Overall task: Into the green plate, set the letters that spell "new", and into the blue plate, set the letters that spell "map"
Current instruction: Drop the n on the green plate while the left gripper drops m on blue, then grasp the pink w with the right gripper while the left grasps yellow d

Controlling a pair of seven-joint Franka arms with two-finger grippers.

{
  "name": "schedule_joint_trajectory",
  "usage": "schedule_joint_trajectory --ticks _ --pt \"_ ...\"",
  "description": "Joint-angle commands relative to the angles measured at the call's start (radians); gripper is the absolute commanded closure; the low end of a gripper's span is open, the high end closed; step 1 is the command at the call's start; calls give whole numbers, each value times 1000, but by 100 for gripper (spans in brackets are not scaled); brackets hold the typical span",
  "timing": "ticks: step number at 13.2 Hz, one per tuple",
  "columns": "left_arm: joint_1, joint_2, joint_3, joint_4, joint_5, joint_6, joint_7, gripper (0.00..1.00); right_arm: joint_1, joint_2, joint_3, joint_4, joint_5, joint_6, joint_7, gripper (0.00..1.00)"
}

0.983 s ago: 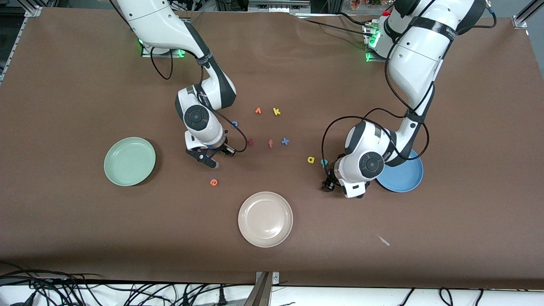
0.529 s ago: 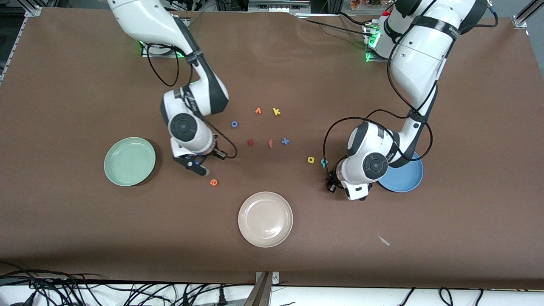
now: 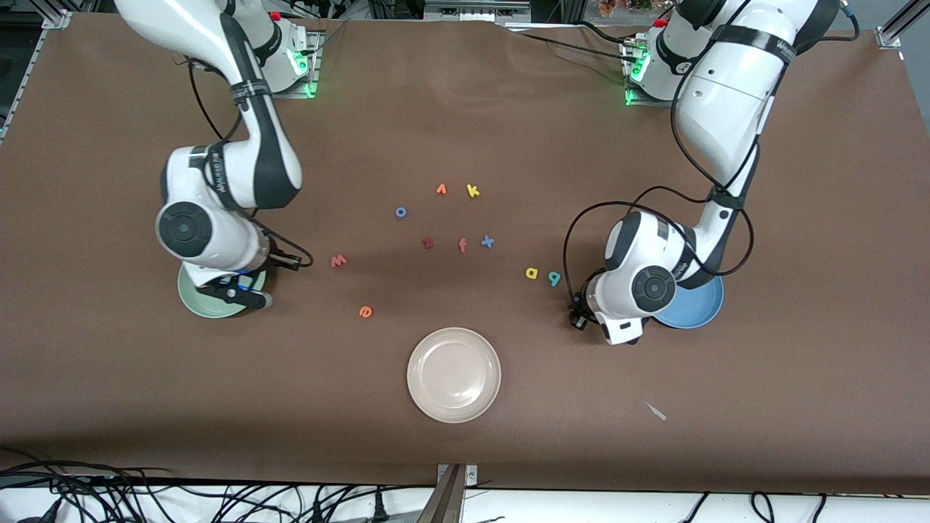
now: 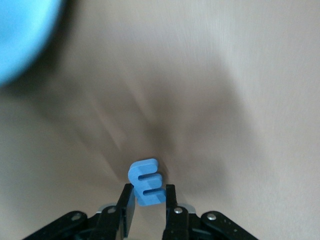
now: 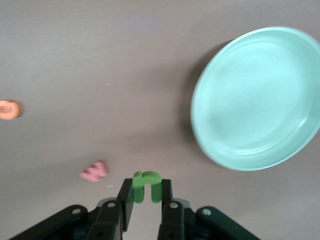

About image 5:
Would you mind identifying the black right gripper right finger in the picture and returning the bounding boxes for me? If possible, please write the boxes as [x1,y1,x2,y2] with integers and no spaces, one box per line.
[156,178,261,240]

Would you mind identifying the orange foam letter e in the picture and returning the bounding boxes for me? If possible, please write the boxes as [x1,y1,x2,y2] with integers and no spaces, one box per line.
[0,99,24,121]

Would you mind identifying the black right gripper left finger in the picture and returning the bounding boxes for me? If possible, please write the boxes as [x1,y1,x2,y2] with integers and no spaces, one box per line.
[9,177,135,240]

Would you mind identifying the green foam letter u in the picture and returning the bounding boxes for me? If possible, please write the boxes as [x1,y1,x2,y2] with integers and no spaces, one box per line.
[131,170,164,204]

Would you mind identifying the pink foam letter w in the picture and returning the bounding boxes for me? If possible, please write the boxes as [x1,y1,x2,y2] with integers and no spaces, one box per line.
[79,159,110,183]

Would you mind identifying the brown table cover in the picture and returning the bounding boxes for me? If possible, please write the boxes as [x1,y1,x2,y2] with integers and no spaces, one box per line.
[0,0,320,240]

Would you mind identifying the green plate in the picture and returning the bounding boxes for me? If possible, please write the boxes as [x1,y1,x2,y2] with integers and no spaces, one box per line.
[190,26,320,172]

